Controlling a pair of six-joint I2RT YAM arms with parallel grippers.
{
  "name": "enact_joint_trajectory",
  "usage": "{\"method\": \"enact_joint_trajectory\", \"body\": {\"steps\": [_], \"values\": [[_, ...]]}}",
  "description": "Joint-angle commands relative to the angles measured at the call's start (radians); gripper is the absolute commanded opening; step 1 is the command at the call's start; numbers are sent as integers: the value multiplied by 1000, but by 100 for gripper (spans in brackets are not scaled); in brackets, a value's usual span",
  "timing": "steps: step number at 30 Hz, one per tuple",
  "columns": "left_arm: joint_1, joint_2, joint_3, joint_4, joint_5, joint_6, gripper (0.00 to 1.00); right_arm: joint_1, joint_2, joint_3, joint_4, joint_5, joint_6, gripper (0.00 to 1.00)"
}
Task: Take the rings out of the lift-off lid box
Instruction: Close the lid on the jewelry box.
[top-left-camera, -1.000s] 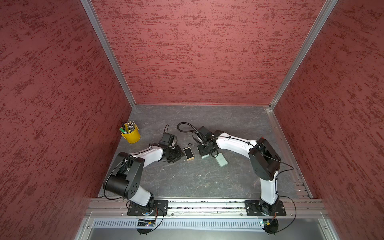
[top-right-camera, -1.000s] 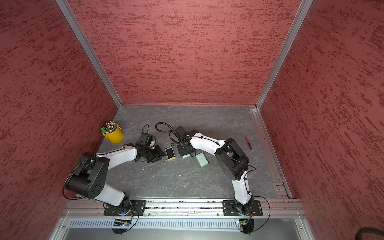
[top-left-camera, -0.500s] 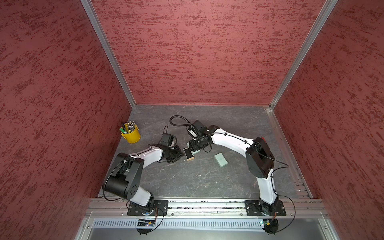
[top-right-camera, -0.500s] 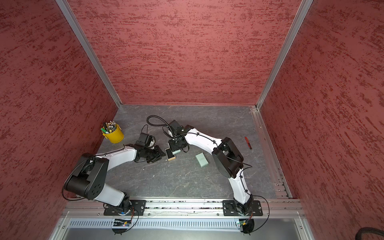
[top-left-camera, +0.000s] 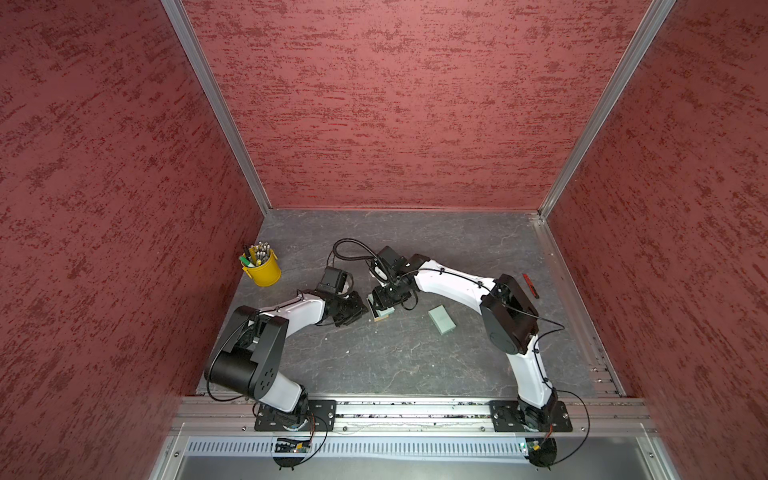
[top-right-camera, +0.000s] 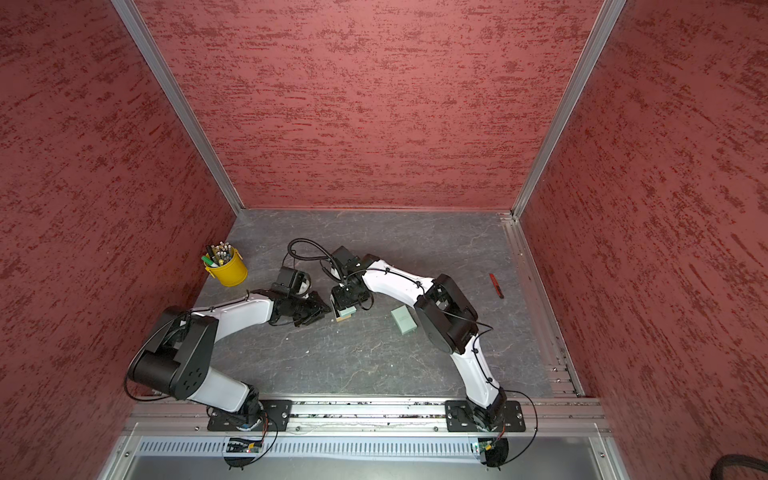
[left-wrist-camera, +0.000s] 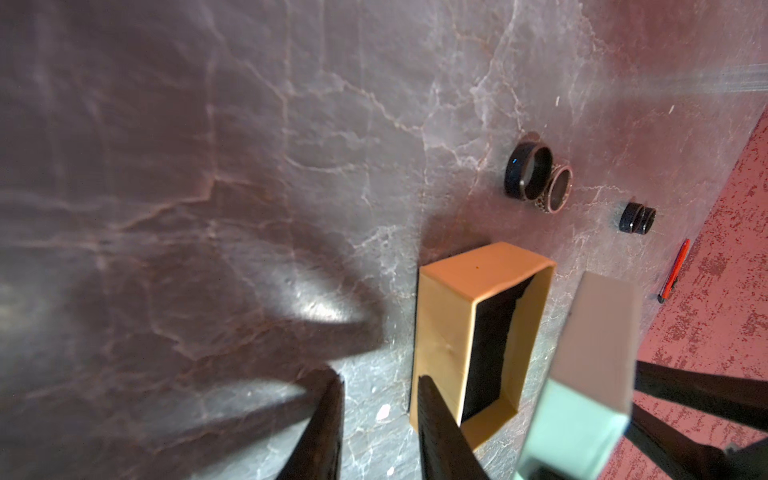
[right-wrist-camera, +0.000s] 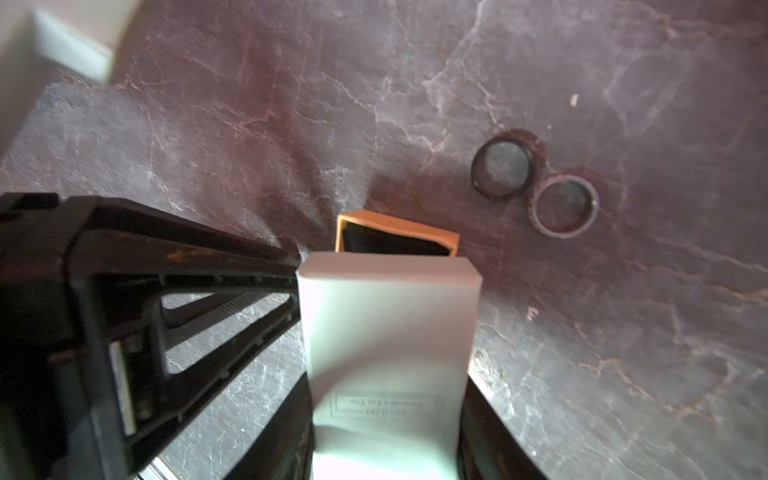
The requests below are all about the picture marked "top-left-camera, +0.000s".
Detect pens in cup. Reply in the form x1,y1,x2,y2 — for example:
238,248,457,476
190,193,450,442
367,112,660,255
239,242,272,268

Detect aluminium corner post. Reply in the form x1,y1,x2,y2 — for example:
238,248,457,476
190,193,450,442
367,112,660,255
538,0,676,222
161,0,272,218

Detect red marker pen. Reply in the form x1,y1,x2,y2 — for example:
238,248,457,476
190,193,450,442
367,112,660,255
523,273,540,299

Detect left aluminium corner post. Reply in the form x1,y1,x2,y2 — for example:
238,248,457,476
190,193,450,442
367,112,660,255
161,0,272,218

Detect right aluminium corner post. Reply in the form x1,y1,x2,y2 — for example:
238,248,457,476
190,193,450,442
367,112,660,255
538,0,676,222

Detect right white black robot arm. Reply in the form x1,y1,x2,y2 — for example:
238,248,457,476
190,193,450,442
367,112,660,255
366,255,573,433

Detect front aluminium rail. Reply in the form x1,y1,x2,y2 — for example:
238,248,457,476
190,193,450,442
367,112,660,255
170,394,659,438

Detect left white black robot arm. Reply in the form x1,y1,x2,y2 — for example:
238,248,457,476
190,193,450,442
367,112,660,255
203,290,367,431

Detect yellow pen cup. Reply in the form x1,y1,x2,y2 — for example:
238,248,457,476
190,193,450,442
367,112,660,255
241,250,282,288

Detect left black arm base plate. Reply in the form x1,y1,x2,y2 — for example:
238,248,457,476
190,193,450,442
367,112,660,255
254,399,338,433

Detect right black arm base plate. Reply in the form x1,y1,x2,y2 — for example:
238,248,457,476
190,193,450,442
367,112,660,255
488,400,573,433

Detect pale green lift-off lid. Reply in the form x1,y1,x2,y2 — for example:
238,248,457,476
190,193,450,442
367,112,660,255
428,306,456,335

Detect pale green box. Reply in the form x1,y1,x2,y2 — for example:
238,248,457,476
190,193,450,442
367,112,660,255
366,294,395,319

